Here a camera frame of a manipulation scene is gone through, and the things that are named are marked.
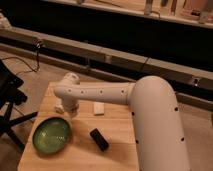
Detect green ceramic bowl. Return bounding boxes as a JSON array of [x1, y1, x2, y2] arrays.
[[32, 117, 72, 155]]

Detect white soap bar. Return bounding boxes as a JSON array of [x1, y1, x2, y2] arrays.
[[93, 102, 105, 116]]

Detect black cable on floor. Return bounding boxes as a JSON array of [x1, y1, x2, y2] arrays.
[[0, 39, 45, 76]]

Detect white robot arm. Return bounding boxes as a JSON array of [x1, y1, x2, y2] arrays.
[[54, 73, 191, 171]]

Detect black phone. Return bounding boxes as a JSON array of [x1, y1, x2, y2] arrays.
[[90, 128, 109, 152]]

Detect white plastic bottle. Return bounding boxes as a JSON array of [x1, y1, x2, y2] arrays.
[[54, 105, 65, 114]]

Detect black tripod stand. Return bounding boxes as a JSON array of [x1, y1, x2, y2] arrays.
[[0, 60, 37, 150]]

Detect cream rubber pusher tip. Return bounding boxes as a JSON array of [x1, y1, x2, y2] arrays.
[[69, 111, 78, 117]]

